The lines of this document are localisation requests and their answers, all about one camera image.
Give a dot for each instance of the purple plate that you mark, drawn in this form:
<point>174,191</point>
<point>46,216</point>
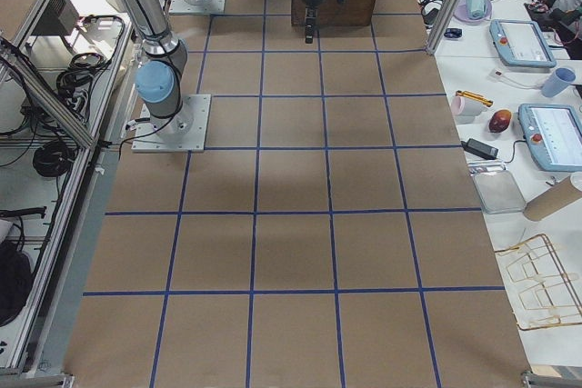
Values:
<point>461,13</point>

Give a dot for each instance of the teal cup on plate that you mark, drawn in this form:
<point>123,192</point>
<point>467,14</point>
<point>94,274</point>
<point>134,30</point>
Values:
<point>476,9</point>

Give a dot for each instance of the pink mug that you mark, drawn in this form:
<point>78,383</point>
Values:
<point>465,110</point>

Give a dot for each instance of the gold cylinder tool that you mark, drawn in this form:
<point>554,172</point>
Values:
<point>476,97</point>

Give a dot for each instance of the far teach pendant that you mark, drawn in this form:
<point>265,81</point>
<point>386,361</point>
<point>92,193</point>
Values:
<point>521,44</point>

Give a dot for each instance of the teach pendant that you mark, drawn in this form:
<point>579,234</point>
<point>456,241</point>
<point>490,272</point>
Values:
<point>521,44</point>
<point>553,136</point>

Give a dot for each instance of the black power adapter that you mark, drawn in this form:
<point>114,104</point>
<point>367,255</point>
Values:
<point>479,149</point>

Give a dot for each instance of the red mango fruit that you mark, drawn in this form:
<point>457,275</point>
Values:
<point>500,121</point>

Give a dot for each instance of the grey control box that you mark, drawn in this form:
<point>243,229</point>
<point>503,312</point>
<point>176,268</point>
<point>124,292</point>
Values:
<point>57,18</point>

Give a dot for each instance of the light blue plastic cup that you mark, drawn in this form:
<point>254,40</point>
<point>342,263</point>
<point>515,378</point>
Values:
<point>560,79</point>

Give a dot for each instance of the near teach pendant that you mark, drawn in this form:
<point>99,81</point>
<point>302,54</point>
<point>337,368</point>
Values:
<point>553,136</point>

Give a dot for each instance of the cardboard tube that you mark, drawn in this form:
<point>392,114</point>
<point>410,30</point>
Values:
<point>558,196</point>

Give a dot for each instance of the gold wire rack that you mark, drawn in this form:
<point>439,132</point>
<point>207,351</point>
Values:
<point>543,293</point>

